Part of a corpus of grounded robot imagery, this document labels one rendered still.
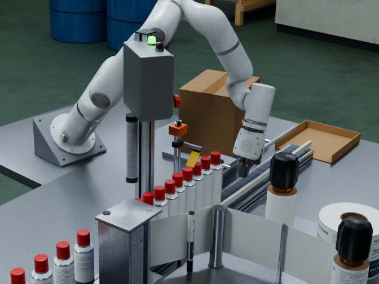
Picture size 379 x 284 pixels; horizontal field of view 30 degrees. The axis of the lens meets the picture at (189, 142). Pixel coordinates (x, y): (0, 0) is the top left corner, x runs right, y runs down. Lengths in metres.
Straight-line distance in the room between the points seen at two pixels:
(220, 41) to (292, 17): 6.06
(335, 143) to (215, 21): 1.05
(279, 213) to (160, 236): 0.38
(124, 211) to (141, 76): 0.38
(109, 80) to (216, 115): 0.48
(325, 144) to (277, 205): 1.03
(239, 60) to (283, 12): 6.07
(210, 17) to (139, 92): 0.45
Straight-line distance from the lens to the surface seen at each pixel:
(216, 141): 2.80
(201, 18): 2.29
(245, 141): 2.48
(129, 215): 1.79
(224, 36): 2.31
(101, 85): 2.53
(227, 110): 2.74
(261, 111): 2.45
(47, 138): 2.84
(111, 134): 3.10
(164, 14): 2.30
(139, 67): 1.94
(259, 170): 2.68
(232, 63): 2.35
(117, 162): 2.83
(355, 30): 7.98
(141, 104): 1.96
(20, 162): 2.87
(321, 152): 3.01
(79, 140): 2.82
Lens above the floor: 2.01
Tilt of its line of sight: 23 degrees down
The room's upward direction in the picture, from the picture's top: 2 degrees clockwise
